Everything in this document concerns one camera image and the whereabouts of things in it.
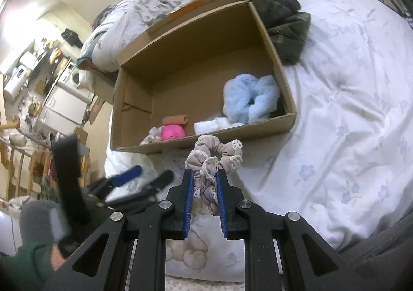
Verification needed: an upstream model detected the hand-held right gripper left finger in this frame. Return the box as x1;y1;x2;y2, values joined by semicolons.
42;169;195;291

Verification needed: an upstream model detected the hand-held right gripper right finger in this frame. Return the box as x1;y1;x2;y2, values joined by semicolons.
216;170;366;291

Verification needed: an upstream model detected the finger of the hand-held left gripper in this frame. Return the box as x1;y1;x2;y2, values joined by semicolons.
89;165;143;198
105;170;175;211

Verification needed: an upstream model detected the beige lace-trimmed scrunchie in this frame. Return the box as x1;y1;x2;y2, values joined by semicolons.
185;135;243;217

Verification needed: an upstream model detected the pink ball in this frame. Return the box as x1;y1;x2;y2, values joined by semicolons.
161;124;187;141

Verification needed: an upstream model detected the peach foam roll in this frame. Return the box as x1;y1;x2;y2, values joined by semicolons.
162;114;188;126

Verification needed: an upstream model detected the white cloth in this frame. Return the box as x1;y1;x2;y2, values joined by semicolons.
193;117;245;135

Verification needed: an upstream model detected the cardboard box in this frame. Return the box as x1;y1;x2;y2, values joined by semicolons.
110;0;297;153

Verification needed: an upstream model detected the light blue fluffy scrunchie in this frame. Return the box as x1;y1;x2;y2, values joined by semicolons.
222;73;281;125

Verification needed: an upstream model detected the person's left forearm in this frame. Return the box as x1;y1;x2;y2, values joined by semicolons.
0;242;67;291

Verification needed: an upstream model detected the yellow wooden shelf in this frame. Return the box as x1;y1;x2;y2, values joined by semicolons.
0;139;59;201

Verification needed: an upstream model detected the metal rack pole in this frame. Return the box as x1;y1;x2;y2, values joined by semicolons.
13;126;62;151

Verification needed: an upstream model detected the white low cabinet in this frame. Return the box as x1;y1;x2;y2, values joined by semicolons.
35;85;95;127

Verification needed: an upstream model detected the white kitchen appliance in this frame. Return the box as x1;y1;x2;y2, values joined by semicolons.
3;66;27;102

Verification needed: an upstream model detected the black hanging garment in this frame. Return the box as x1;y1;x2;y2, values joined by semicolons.
61;28;84;50

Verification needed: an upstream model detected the white floral bear quilt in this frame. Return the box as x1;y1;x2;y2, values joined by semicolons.
105;0;413;280

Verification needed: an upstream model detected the gray furry cloth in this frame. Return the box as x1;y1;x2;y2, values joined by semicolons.
94;3;119;29

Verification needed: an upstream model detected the rumpled floral duvet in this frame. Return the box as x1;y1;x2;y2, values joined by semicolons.
79;0;336;72

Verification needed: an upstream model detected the dark green quilted cloth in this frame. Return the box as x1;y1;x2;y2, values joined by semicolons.
235;0;312;66

